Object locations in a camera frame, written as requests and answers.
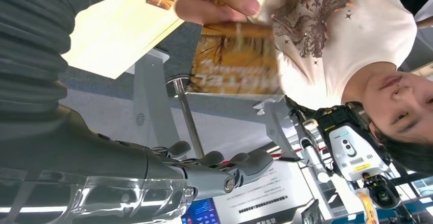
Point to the grey kiosk stand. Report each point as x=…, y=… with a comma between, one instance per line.
x=148, y=107

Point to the chrome stanchion post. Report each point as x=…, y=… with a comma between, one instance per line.
x=189, y=124

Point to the white sign board with text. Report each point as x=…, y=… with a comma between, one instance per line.
x=264, y=195

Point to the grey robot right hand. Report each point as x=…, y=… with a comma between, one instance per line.
x=84, y=168

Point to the red barrier belt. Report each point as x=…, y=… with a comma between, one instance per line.
x=280, y=155

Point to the blue display screen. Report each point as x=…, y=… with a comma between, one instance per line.
x=203, y=214

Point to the grey metal frame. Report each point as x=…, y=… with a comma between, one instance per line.
x=277, y=127

